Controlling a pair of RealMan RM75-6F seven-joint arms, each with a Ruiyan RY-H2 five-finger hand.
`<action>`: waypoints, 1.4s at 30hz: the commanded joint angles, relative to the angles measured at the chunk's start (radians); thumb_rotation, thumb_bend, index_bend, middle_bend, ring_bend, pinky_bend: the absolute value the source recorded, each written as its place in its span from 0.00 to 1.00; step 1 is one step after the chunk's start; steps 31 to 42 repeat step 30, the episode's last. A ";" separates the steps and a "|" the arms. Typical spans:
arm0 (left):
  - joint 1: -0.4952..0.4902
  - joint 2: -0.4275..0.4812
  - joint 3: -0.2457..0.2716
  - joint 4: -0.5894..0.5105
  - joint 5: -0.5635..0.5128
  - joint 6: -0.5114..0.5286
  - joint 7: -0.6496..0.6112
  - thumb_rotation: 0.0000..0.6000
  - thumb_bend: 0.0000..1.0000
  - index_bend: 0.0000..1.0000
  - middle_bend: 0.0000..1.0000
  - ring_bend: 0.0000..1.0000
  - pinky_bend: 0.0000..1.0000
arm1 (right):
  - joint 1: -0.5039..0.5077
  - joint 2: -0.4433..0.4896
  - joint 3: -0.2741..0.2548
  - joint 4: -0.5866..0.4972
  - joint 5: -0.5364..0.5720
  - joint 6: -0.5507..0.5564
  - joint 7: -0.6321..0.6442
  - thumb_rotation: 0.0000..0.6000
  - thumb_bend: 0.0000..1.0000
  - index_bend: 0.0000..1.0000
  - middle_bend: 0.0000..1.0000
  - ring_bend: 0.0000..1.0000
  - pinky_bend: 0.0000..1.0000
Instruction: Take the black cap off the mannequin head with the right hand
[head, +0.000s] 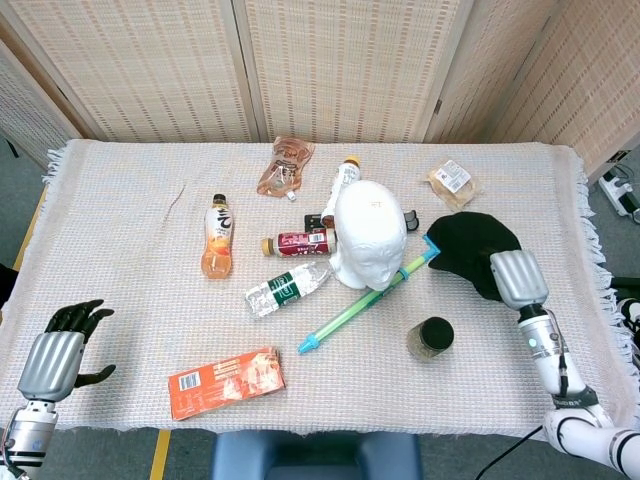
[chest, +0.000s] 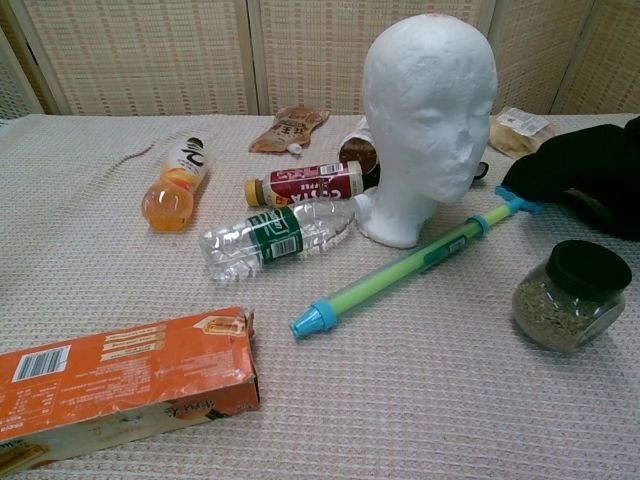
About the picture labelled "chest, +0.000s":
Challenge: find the green blue water pump toy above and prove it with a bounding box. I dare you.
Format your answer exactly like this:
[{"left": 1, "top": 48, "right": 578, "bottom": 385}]
[{"left": 290, "top": 185, "right": 545, "bottom": 340}]

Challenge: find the glass jar with black lid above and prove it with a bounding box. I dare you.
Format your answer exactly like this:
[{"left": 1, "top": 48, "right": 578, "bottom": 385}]
[{"left": 511, "top": 240, "right": 633, "bottom": 354}]

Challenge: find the white woven tablecloth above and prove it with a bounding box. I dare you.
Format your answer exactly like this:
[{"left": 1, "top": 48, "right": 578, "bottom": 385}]
[{"left": 0, "top": 112, "right": 640, "bottom": 480}]

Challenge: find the orange cardboard snack box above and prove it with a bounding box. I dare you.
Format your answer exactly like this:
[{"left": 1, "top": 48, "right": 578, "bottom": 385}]
[{"left": 0, "top": 305, "right": 262, "bottom": 476}]

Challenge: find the brown spout pouch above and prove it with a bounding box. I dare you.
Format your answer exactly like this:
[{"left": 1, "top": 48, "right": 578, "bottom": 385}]
[{"left": 248, "top": 105, "right": 331, "bottom": 155}]

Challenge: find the clear water bottle green label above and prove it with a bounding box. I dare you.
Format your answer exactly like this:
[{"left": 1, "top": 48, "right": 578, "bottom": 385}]
[{"left": 199, "top": 194, "right": 374, "bottom": 282}]

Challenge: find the bread in clear wrapper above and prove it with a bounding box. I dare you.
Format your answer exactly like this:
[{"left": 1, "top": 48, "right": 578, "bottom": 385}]
[{"left": 488, "top": 106, "right": 557, "bottom": 160}]

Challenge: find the red label coffee bottle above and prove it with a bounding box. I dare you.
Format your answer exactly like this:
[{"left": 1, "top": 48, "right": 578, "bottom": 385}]
[{"left": 244, "top": 160, "right": 365, "bottom": 208}]

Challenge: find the black brimmed hat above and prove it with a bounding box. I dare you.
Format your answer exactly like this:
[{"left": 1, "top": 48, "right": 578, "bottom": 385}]
[{"left": 500, "top": 117, "right": 640, "bottom": 242}]

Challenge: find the orange juice bottle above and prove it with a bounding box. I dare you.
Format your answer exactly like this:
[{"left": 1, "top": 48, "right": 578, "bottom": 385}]
[{"left": 141, "top": 136, "right": 210, "bottom": 233}]

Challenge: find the beige woven folding screen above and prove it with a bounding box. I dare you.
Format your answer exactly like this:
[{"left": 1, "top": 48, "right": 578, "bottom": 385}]
[{"left": 0, "top": 0, "right": 640, "bottom": 122}]

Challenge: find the white foam mannequin head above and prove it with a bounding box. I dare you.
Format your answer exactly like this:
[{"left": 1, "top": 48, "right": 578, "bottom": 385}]
[{"left": 357, "top": 13, "right": 499, "bottom": 249}]

